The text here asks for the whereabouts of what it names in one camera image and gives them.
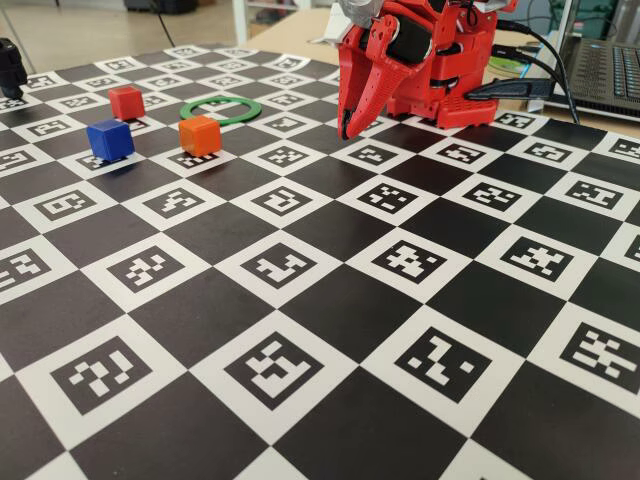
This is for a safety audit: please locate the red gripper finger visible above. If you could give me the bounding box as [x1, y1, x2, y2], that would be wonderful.
[346, 17, 420, 140]
[337, 46, 376, 140]

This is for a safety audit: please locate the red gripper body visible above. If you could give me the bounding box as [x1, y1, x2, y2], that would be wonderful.
[339, 0, 446, 66]

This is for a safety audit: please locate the orange cube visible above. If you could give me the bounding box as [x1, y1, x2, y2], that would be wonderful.
[178, 114, 223, 157]

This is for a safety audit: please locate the red cube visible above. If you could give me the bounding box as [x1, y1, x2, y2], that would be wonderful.
[108, 85, 146, 122]

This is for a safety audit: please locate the blue cube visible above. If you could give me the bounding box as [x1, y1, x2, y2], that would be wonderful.
[85, 118, 136, 163]

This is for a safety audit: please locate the grey laptop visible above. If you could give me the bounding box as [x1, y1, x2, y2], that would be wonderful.
[542, 0, 640, 122]

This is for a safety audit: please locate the black white marker checkerboard mat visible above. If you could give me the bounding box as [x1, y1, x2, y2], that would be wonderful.
[0, 43, 640, 480]

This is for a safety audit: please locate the green ring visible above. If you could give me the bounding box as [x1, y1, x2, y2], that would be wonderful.
[179, 94, 263, 125]

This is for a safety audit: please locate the black cable wide plug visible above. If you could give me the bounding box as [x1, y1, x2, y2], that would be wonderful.
[463, 77, 555, 105]

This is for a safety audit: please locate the white furniture post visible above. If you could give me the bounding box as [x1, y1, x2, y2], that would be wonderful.
[232, 0, 250, 47]

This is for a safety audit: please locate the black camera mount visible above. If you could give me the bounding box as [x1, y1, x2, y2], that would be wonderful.
[0, 37, 29, 100]

